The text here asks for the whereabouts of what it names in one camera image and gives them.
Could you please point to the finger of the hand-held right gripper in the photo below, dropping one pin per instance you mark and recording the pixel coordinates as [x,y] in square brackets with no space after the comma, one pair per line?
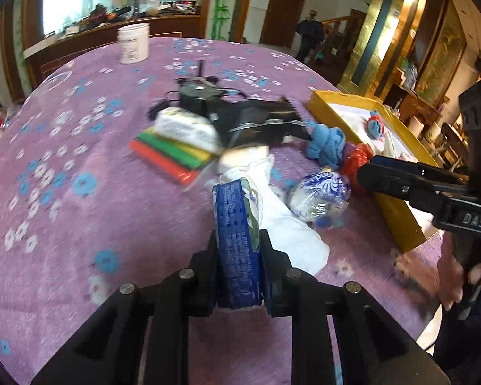
[389,184]
[421,170]

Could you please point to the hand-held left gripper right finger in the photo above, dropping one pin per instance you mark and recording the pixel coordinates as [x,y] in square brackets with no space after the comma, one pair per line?
[270,272]

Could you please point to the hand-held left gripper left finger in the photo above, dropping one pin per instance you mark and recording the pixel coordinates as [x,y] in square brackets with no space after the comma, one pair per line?
[206,272]

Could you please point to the yellow cardboard box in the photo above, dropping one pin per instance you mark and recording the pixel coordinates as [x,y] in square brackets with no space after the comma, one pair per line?
[397,216]

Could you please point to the red plastic bag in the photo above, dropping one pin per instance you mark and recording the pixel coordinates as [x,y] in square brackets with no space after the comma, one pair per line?
[354,160]

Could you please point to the blue tissue packet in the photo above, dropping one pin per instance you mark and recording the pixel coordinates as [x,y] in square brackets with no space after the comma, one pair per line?
[238,240]

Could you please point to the white cloth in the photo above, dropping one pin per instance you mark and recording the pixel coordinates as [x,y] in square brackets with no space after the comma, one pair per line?
[280,220]

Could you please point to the red blue knitted item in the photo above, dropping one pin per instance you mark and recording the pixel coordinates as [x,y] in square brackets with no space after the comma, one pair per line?
[376,124]

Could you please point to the blue white plastic bag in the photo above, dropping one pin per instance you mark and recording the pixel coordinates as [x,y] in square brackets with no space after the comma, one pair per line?
[320,192]

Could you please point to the blue knitted cloth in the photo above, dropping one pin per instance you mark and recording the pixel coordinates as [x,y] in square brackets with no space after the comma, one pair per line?
[324,144]

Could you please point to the pack of coloured clay strips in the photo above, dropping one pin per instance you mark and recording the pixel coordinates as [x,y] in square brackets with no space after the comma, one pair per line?
[164,156]

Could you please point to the black foil bag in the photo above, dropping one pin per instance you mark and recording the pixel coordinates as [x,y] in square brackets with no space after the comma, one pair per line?
[256,122]

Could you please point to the white soft packet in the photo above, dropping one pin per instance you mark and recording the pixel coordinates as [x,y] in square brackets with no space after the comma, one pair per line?
[184,126]

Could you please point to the person's right forearm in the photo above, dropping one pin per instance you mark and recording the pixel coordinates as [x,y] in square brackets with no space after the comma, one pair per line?
[465,341]

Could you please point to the person's right hand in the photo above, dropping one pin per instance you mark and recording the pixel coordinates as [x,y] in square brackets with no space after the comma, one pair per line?
[449,272]

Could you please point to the white bucket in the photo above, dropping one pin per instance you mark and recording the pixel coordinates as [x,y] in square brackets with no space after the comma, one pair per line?
[417,126]

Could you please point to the wooden cabinet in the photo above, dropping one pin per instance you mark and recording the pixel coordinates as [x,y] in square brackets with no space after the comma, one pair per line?
[413,102]

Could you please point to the gold framed painting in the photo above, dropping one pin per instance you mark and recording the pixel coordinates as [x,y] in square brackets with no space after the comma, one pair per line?
[441,56]

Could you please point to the cream sponge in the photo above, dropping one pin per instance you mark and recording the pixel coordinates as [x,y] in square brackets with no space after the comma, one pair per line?
[240,158]

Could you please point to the gold pillar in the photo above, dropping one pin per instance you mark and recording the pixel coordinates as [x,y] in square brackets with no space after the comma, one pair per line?
[384,28]

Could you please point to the wooden stair railing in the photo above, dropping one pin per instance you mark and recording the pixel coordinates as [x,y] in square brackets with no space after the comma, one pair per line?
[336,32]

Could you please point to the black electric motor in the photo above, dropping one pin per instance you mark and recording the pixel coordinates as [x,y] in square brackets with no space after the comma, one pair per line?
[196,92]

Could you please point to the brown wooden door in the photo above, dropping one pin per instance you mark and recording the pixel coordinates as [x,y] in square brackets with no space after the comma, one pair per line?
[282,10]

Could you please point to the white plastic jar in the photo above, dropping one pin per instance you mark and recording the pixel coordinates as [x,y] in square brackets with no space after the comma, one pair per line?
[133,42]

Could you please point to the clear plastic cup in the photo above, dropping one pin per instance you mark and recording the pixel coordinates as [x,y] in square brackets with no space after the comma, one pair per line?
[58,77]

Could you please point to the wooden sideboard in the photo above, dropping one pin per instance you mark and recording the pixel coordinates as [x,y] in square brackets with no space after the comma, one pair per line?
[104,40]

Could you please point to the green bamboo wall decor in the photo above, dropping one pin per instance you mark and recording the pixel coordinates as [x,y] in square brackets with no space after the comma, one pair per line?
[220,4]

